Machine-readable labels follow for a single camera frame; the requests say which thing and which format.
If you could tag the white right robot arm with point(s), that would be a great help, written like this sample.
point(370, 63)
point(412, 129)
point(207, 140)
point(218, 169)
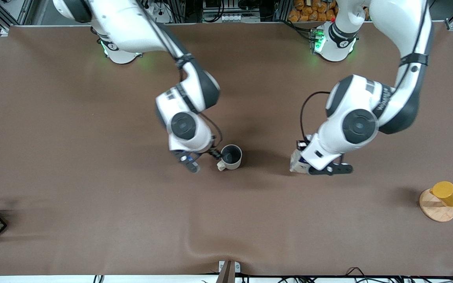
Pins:
point(187, 125)

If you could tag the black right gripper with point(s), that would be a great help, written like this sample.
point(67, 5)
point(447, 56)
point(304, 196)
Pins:
point(214, 153)

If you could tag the brown table mat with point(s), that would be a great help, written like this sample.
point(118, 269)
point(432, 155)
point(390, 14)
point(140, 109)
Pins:
point(92, 188)

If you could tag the white socket strip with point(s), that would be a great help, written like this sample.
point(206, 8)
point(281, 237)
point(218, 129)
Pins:
point(235, 17)

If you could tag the blue milk carton green cap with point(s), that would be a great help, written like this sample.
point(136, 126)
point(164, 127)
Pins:
point(298, 163)

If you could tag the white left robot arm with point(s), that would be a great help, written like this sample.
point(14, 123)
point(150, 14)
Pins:
point(358, 125)

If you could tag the white power strip with plugs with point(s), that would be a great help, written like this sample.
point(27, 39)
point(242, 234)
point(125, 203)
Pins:
point(159, 10)

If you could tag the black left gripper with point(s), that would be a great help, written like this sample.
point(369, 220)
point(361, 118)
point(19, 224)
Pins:
point(301, 145)

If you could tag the wooden cup stand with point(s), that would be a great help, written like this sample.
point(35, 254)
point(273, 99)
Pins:
point(435, 210)

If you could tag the bag of orange bread rolls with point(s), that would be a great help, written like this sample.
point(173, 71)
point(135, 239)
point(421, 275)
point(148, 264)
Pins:
point(311, 10)

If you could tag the grey metal bracket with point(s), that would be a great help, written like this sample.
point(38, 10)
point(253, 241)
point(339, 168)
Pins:
point(229, 269)

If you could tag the yellow plastic cup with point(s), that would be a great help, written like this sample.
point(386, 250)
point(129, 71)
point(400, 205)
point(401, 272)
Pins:
point(448, 193)

